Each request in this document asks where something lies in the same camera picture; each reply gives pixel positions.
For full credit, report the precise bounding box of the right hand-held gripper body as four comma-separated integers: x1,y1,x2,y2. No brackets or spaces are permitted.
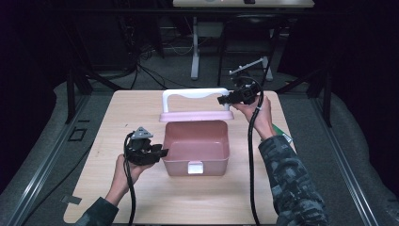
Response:
229,57,265,105

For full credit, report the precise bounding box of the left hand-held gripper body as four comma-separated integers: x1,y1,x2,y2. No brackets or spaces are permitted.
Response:
124,126,158,167

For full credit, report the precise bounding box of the pink plastic storage box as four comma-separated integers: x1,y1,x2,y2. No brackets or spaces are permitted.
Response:
161,120,231,177

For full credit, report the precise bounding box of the pink lid with white handle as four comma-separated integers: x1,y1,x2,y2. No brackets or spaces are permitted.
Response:
158,87,235,123

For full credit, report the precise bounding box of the white and green carton box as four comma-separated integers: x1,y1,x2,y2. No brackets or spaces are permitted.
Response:
271,123,294,144

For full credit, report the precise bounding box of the person's left hand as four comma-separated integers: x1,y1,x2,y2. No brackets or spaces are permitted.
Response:
112,153,155,198

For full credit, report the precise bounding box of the person's right hand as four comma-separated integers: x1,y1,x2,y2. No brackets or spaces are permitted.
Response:
231,95,278,141

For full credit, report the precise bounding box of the white desk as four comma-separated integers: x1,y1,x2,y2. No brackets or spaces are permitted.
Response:
172,0,315,82

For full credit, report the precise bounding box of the black chair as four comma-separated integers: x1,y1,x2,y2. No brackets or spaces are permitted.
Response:
216,13,284,88

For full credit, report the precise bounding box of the black metal stand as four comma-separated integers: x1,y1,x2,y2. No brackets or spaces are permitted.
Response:
275,66,334,128
63,66,127,125

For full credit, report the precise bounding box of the grey tape strip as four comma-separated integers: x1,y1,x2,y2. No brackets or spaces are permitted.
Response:
60,194,83,206

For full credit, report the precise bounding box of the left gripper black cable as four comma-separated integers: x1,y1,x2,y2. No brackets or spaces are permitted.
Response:
122,131,137,226

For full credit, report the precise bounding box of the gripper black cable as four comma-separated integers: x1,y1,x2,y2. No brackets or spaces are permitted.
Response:
233,74,265,226
122,131,137,226

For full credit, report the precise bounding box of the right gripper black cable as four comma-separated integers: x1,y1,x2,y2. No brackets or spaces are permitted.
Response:
233,74,265,226

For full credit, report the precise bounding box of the black floor cable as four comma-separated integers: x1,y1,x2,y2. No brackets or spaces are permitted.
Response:
134,61,201,91

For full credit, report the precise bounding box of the aluminium floor rail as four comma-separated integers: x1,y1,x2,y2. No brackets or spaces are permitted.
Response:
4,93,92,226
310,93,381,226

